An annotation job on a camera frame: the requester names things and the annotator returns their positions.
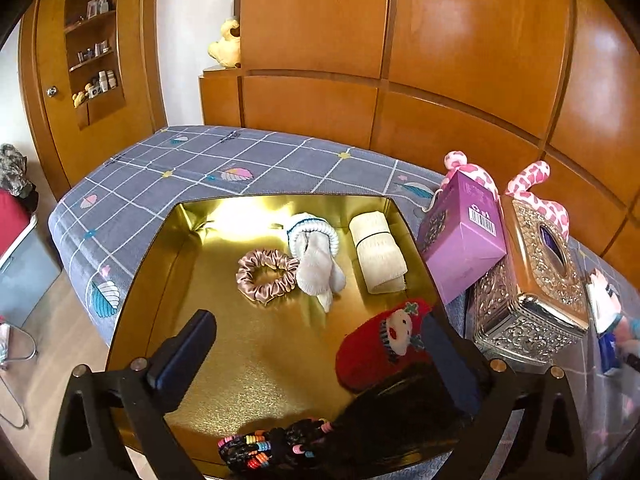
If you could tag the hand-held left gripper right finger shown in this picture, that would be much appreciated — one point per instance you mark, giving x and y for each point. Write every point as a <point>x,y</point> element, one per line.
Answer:
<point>465,375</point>

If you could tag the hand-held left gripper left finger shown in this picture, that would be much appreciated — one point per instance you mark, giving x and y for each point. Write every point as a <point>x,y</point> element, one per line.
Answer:
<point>180,355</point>

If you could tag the gold tin tray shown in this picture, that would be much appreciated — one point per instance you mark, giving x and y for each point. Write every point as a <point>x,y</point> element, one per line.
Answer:
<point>250,360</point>

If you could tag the pink satin scrunchie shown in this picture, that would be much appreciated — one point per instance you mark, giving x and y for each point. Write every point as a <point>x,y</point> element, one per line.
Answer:
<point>245,275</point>

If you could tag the red sock with doll face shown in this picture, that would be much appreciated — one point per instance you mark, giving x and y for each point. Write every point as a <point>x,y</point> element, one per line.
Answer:
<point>360,355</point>

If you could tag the beige cloth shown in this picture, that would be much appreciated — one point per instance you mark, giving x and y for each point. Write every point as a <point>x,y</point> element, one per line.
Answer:
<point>377,255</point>

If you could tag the blue plush toy pink cloth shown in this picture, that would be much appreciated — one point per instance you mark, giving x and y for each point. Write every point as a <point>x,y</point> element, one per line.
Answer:
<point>631,327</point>

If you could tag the ornate metal tissue box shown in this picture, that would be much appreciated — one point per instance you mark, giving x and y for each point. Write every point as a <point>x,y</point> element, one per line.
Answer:
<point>530,280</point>

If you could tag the purple cardboard box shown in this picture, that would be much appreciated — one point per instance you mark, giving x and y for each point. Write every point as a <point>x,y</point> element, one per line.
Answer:
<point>460,255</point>

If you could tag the navy sock with blue label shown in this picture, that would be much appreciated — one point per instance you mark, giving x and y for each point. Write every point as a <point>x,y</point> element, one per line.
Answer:
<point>611,355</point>

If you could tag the grey storage box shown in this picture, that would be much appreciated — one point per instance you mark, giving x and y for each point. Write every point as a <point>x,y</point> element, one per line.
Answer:
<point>30,280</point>

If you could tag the grey checked bed sheet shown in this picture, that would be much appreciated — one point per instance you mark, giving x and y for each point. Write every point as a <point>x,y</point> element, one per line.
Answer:
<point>225,160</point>

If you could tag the pink spotted plush toy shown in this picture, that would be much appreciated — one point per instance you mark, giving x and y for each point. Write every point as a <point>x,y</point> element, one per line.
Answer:
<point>532,175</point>

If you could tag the red cloth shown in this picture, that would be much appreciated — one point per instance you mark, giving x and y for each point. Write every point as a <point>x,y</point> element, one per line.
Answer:
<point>10,225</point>

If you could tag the wooden shelf cabinet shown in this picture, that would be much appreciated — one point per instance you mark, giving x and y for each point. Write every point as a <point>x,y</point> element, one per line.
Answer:
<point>125,135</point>

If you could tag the camouflage cloth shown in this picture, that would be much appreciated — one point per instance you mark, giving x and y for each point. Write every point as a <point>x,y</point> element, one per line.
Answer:
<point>12,170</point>

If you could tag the wooden shelf with bottles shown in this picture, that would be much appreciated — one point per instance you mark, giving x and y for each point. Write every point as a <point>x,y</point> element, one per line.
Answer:
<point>102,80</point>

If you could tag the yellow plush toy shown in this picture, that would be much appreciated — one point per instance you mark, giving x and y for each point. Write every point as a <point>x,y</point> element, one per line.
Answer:
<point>227,45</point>

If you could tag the wooden panel headboard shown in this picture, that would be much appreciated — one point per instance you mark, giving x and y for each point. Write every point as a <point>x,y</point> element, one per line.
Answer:
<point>450,35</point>

